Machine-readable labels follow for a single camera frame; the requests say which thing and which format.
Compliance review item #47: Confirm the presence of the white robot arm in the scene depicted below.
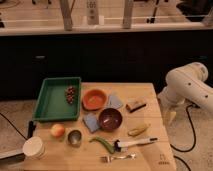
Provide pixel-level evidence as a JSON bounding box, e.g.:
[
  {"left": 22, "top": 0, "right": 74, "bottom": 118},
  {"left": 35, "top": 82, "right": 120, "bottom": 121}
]
[{"left": 157, "top": 62, "right": 213, "bottom": 125}]

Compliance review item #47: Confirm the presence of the metal cup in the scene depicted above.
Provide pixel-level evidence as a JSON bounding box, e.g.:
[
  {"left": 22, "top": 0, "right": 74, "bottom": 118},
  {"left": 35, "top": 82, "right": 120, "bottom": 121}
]
[{"left": 67, "top": 130, "right": 82, "bottom": 147}]

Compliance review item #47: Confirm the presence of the white paper cup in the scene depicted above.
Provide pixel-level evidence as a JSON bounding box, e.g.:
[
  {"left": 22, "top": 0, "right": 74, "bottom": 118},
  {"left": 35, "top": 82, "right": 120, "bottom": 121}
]
[{"left": 22, "top": 136, "right": 45, "bottom": 158}]

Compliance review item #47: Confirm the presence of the yellow banana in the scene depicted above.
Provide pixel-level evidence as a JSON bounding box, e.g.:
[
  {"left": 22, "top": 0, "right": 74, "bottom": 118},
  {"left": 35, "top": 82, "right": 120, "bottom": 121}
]
[{"left": 128, "top": 124, "right": 150, "bottom": 137}]

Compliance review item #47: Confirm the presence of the blue cloth near orange bowl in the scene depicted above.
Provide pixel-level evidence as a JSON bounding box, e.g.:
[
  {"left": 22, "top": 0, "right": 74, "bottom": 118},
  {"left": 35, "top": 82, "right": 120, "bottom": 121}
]
[{"left": 106, "top": 94, "right": 123, "bottom": 109}]

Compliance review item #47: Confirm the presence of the dark purple bowl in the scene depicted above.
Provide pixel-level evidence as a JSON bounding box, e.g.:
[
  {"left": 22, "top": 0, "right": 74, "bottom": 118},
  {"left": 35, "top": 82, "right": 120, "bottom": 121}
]
[{"left": 98, "top": 108, "right": 123, "bottom": 132}]

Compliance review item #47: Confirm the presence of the green chili pepper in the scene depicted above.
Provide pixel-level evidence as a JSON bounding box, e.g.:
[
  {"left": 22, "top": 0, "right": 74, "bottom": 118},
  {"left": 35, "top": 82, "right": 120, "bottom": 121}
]
[{"left": 89, "top": 137, "right": 115, "bottom": 154}]

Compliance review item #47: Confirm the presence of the silver fork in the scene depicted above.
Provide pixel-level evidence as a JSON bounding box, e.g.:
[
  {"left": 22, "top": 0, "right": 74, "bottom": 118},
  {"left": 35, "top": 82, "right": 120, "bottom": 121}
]
[{"left": 100, "top": 154, "right": 136, "bottom": 163}]

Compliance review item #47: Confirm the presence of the orange bowl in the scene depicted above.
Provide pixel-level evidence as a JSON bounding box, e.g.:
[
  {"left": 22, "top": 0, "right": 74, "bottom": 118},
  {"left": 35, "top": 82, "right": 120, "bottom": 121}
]
[{"left": 82, "top": 89, "right": 107, "bottom": 110}]

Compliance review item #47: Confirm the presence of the blue sponge cloth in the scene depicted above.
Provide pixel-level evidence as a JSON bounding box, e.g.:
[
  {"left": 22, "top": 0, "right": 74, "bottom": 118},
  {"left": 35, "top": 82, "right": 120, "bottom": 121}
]
[{"left": 83, "top": 113, "right": 100, "bottom": 133}]

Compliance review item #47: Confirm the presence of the red grape bunch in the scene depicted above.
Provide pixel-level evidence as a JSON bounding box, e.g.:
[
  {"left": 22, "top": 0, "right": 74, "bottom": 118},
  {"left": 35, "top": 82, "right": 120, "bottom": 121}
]
[{"left": 65, "top": 86, "right": 75, "bottom": 104}]

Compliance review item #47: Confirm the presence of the green plastic tray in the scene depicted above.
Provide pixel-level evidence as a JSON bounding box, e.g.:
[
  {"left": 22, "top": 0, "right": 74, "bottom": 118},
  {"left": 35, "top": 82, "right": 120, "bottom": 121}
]
[{"left": 33, "top": 77, "right": 81, "bottom": 122}]

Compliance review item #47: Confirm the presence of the peach apple fruit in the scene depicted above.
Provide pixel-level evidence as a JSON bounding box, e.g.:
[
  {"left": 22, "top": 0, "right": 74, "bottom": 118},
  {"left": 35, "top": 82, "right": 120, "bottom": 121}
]
[{"left": 50, "top": 124, "right": 65, "bottom": 138}]

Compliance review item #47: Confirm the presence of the black cable left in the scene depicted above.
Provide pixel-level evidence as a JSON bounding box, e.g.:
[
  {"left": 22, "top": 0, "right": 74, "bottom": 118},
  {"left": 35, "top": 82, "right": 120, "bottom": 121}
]
[{"left": 0, "top": 112, "right": 36, "bottom": 141}]

